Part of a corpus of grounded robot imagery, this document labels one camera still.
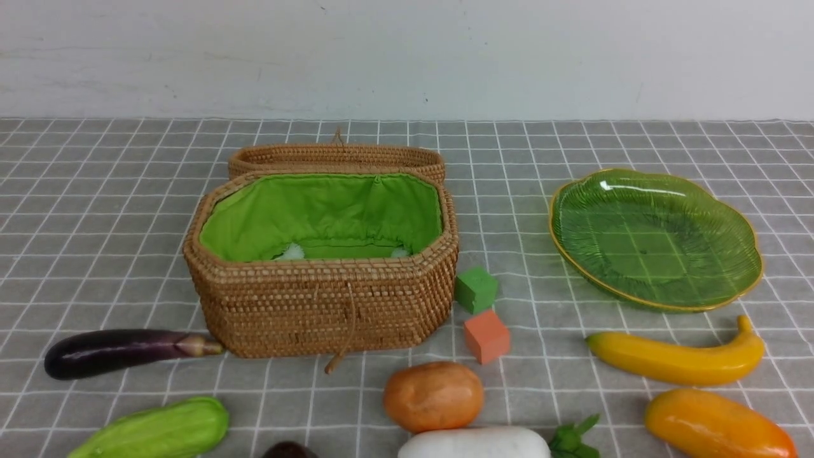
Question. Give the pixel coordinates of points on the brown potato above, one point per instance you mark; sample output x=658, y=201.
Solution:
x=440, y=395

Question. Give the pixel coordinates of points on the woven rattan basket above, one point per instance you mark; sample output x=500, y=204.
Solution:
x=318, y=260

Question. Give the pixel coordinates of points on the white radish with leaves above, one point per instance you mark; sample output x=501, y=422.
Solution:
x=502, y=441

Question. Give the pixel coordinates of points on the grey checkered tablecloth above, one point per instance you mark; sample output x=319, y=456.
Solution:
x=94, y=212

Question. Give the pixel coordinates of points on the orange foam cube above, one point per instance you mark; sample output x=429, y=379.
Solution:
x=487, y=337

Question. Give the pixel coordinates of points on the yellow banana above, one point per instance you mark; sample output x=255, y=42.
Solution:
x=681, y=365

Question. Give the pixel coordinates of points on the woven rattan basket lid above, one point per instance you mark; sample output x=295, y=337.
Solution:
x=285, y=155

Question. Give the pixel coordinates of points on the green foam cube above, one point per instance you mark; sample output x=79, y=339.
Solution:
x=476, y=290

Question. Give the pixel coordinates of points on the purple eggplant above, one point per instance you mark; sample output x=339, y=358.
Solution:
x=95, y=353

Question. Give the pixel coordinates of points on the orange mango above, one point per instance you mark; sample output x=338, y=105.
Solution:
x=705, y=424

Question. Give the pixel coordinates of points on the green glass leaf plate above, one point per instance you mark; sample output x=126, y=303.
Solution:
x=655, y=241

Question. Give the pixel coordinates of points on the dark purple mangosteen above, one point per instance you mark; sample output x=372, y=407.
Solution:
x=289, y=449

